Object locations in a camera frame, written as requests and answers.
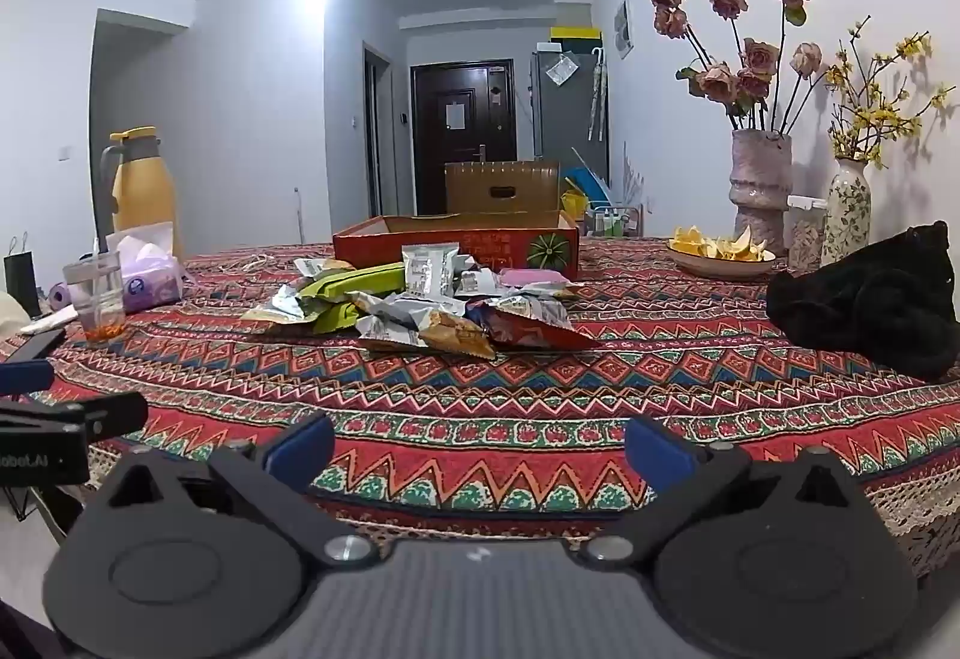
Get white folded umbrella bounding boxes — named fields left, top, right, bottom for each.
left=587, top=48, right=608, bottom=142

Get dark entrance door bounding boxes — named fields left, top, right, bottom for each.
left=410, top=59, right=518, bottom=215

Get glass jar with white lid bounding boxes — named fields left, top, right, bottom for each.
left=786, top=195, right=828, bottom=275

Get yellow and black box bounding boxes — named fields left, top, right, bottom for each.
left=550, top=26, right=605, bottom=53

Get dark interior door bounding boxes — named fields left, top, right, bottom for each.
left=363, top=43, right=398, bottom=218

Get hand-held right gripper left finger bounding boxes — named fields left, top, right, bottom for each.
left=97, top=413, right=380, bottom=568

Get dried pink roses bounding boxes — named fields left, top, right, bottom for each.
left=649, top=0, right=826, bottom=136

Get storage rack with bottles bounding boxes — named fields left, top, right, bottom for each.
left=581, top=198, right=646, bottom=239

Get black paper bag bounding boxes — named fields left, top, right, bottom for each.
left=4, top=231, right=42, bottom=319

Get patterned red tablecloth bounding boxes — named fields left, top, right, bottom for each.
left=0, top=237, right=960, bottom=600

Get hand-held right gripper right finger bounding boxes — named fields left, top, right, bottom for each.
left=577, top=415, right=863, bottom=570

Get red cardboard box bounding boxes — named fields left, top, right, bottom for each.
left=332, top=211, right=580, bottom=281

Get brown cardboard box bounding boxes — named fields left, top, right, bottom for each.
left=444, top=160, right=562, bottom=215

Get yellow flower branches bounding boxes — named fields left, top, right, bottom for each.
left=825, top=14, right=957, bottom=169

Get blue folded board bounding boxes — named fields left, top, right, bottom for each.
left=566, top=145, right=612, bottom=210

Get green snack packet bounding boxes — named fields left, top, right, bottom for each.
left=304, top=261, right=406, bottom=300
left=311, top=303, right=361, bottom=335

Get clear plastic cup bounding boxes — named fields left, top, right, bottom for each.
left=62, top=252, right=125, bottom=347

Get yellow thermos jug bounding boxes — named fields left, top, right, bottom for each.
left=100, top=127, right=185, bottom=263

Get grey refrigerator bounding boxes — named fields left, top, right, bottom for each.
left=530, top=50, right=608, bottom=169

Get pink ceramic vase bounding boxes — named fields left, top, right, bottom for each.
left=731, top=129, right=794, bottom=255

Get black cloth bag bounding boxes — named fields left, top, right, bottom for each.
left=765, top=222, right=960, bottom=381

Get purple tissue pack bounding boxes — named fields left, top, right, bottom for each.
left=105, top=222, right=185, bottom=315

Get white bowl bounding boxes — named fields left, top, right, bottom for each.
left=666, top=239, right=777, bottom=279

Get wall picture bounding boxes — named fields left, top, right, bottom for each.
left=613, top=0, right=635, bottom=59

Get pile of silver snack packets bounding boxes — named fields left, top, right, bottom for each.
left=240, top=243, right=586, bottom=360

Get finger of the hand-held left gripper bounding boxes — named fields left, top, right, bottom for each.
left=0, top=327, right=67, bottom=398
left=0, top=393, right=149, bottom=441

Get red snack bag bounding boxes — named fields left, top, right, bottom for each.
left=465, top=295, right=601, bottom=353

